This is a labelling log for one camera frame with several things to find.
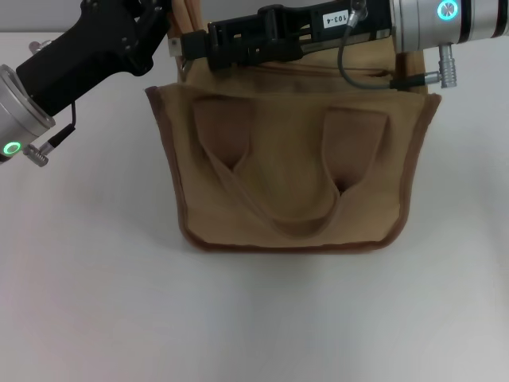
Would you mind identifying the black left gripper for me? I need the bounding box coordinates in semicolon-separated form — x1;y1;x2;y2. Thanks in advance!
15;0;168;117

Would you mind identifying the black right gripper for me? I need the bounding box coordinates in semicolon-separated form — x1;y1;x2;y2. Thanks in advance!
181;0;394;72

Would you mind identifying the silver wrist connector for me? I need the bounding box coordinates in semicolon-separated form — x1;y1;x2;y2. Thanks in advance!
437;42;459;87
21;143;49;169

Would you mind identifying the khaki fabric food bag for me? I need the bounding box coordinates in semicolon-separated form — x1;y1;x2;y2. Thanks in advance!
143;0;442;252

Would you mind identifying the grey right gripper cable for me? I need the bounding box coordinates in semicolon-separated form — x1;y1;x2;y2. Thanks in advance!
336;0;442;91

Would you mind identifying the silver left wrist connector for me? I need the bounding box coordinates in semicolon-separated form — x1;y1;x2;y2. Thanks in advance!
21;143;49;169

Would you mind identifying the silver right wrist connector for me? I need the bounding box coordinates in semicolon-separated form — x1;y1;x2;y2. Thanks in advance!
437;42;459;87

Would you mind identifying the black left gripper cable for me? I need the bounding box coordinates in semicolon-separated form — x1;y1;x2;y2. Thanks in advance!
29;39;79;147

